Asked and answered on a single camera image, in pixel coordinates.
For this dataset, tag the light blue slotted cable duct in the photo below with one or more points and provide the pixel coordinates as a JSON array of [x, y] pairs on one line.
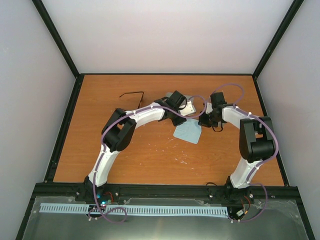
[[138, 210]]

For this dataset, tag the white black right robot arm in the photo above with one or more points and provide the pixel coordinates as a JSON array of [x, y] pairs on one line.
[[257, 141]]

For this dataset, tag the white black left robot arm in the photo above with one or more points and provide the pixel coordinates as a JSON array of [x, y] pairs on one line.
[[119, 130]]

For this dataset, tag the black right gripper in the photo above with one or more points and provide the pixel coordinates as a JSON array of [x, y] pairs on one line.
[[202, 121]]

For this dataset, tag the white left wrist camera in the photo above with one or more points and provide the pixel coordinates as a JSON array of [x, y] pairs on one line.
[[187, 109]]

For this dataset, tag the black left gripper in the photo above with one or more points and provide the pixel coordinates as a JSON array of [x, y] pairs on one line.
[[175, 122]]

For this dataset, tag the black cage frame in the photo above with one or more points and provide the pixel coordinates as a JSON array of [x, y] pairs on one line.
[[79, 77]]

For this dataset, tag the pink glasses case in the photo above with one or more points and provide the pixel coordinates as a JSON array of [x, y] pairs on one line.
[[185, 101]]

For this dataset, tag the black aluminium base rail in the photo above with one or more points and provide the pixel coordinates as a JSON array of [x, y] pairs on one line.
[[207, 193]]

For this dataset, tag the light blue cleaning cloth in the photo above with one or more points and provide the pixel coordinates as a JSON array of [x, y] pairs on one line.
[[190, 131]]

